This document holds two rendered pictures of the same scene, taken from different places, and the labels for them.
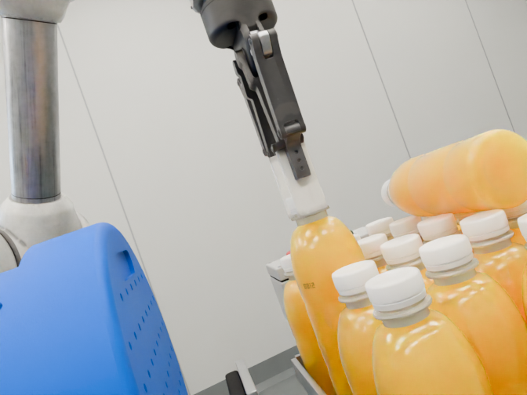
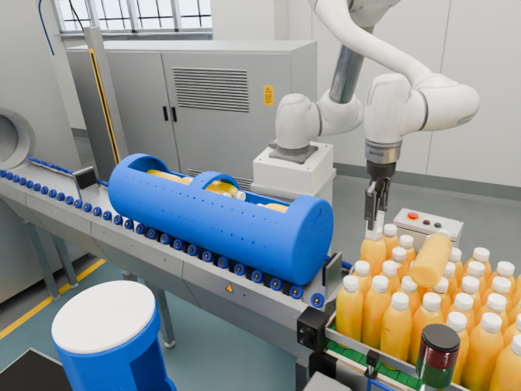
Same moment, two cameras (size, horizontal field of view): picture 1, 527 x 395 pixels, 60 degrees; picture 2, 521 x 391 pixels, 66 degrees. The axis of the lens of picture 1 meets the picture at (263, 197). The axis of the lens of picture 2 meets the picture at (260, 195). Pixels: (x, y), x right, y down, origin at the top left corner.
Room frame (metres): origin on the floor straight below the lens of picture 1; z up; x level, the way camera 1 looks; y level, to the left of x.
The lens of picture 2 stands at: (-0.42, -0.53, 1.82)
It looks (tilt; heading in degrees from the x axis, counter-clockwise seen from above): 27 degrees down; 47
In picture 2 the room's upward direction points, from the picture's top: 4 degrees counter-clockwise
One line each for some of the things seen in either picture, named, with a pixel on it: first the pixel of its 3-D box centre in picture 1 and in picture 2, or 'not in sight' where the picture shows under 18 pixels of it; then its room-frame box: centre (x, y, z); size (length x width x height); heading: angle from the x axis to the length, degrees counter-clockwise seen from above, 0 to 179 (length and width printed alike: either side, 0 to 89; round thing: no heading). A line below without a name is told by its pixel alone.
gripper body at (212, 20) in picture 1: (247, 40); (380, 174); (0.47, -0.04, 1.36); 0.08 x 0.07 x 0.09; 9
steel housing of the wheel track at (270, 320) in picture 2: not in sight; (132, 236); (0.25, 1.11, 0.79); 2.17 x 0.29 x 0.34; 100
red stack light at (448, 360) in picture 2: not in sight; (439, 347); (0.15, -0.36, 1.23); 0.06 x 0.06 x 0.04
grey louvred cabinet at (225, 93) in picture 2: not in sight; (192, 130); (1.53, 2.41, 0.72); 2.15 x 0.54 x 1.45; 108
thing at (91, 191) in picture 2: not in sight; (87, 185); (0.20, 1.39, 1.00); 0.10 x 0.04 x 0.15; 10
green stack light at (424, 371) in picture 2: not in sight; (435, 365); (0.15, -0.36, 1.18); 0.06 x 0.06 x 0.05
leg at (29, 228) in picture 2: not in sight; (42, 261); (0.01, 2.07, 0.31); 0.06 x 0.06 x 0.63; 10
